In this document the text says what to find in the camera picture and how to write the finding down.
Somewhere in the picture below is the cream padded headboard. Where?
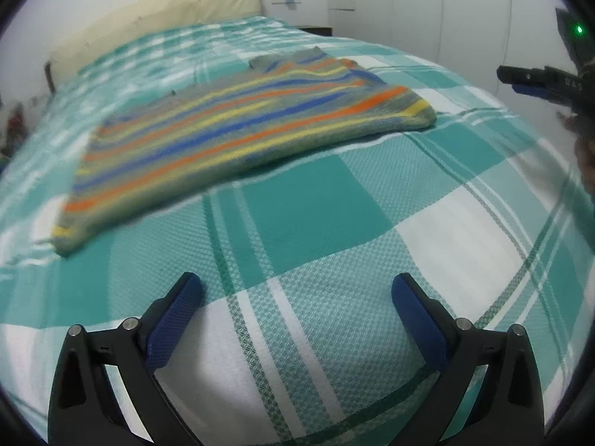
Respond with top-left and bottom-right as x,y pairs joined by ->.
44,0 -> 263,89

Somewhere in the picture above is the striped knit sweater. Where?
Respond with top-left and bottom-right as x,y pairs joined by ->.
51,46 -> 438,256

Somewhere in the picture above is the teal plaid bed sheet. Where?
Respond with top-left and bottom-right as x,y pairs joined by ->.
0,14 -> 595,446

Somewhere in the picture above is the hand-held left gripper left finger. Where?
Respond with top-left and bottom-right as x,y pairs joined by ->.
48,272 -> 205,446

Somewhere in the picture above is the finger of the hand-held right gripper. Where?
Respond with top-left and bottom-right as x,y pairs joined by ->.
496,65 -> 579,103

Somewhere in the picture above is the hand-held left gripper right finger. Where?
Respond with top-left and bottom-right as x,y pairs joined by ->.
390,273 -> 546,446

